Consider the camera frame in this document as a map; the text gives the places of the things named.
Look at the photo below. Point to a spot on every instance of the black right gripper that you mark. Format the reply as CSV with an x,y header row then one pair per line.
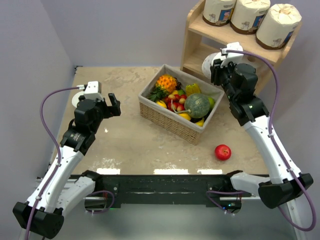
x,y
217,70

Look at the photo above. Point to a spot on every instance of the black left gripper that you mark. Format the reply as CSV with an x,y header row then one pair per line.
x,y
110,110

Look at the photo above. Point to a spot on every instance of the floral paper roll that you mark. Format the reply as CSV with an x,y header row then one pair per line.
x,y
75,98
254,61
208,62

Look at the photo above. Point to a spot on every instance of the brown-topped paper roll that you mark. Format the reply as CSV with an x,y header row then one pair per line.
x,y
248,15

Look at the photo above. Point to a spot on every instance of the paper roll edge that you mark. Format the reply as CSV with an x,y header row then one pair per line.
x,y
278,26

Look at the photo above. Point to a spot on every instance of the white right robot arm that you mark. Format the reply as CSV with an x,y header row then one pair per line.
x,y
238,82

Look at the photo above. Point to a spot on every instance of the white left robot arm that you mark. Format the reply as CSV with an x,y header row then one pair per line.
x,y
44,212

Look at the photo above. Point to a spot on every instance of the wooden shelf unit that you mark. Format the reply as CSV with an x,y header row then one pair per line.
x,y
194,51

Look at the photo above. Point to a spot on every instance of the green toy apple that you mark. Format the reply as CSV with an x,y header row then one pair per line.
x,y
212,102

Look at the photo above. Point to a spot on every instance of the yellow toy banana bunch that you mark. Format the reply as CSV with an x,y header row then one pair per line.
x,y
192,89

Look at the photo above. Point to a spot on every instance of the green netted toy melon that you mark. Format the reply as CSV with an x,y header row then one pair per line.
x,y
197,106

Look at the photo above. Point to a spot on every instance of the dark purple toy grapes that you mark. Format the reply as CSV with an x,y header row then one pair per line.
x,y
178,86

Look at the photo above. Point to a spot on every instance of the yellow toy lemon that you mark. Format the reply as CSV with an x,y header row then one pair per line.
x,y
161,103

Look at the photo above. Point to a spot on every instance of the wicker basket with liner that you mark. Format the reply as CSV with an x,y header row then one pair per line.
x,y
167,119

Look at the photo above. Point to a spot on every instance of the orange toy pineapple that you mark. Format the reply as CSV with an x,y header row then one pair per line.
x,y
163,87

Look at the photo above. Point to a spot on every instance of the red toy apple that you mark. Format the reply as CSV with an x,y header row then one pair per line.
x,y
222,152

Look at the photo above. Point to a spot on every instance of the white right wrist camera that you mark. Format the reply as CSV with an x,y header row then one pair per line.
x,y
232,53

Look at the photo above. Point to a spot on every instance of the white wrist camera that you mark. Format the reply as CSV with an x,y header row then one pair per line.
x,y
232,53
92,91

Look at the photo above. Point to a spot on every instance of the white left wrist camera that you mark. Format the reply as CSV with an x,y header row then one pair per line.
x,y
92,91

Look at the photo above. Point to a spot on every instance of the black aluminium base frame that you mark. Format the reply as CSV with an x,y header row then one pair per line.
x,y
165,189

